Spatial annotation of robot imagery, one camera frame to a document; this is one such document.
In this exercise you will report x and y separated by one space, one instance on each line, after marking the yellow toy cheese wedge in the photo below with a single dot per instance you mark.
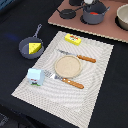
34 47

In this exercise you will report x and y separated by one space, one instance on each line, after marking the beige bowl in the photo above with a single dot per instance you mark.
122 14

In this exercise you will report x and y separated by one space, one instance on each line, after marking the round wooden plate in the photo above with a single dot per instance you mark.
68 66

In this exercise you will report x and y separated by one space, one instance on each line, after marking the small grey pot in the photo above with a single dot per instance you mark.
24 45

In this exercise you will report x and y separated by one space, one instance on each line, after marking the black stove burner disc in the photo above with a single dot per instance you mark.
67 14

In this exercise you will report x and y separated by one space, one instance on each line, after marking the large grey pot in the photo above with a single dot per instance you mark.
99 8

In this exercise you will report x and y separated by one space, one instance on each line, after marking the pink toy stove board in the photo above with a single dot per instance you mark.
107 28

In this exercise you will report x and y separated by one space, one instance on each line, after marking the yellow toy butter box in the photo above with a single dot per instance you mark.
72 39

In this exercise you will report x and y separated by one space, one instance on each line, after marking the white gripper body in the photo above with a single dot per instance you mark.
89 2

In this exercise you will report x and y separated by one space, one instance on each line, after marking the toy knife wooden handle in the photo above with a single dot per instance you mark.
79 56

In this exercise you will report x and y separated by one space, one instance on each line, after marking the woven beige placemat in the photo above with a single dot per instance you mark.
63 100

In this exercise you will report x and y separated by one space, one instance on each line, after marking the light blue milk carton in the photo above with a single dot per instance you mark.
35 76

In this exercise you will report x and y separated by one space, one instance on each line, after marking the toy fork wooden handle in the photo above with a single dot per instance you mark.
70 82

